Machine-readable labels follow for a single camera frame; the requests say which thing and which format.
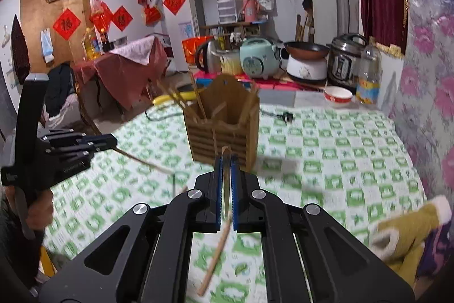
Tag dark red table cloth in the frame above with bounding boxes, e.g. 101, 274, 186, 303
73, 36, 167, 110

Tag black silver pressure cooker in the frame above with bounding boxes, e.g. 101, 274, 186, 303
327, 33, 368, 95

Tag plastic oil bottle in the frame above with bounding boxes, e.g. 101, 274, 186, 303
356, 38, 382, 105

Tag red gift box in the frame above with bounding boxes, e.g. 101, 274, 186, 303
182, 35, 213, 65

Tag white refrigerator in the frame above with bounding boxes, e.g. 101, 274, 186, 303
162, 0, 205, 72

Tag red white bowl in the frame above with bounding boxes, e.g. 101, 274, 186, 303
323, 86, 353, 108

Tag green white patterned tablecloth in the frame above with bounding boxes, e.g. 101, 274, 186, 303
44, 103, 426, 302

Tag black electric kettle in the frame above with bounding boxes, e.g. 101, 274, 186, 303
195, 39, 222, 74

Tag pink thermos jug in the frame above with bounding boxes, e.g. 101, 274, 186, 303
242, 0, 260, 23

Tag brown frying pan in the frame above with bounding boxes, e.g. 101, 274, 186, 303
284, 41, 329, 60

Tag person's left hand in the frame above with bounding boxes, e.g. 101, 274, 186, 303
3, 186, 54, 231

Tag mint green rice cooker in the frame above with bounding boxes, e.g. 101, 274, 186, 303
239, 37, 281, 79

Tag wooden slatted utensil holder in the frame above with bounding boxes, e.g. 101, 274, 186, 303
182, 75, 260, 171

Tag black power cable with plug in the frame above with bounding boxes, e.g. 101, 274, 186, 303
260, 109, 296, 124

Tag yellow handled tool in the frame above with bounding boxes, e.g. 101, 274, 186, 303
152, 91, 196, 106

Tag white electric hotplate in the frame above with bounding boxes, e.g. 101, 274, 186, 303
286, 55, 327, 82

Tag olive fleece-lined glove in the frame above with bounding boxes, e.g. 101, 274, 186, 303
369, 195, 452, 286

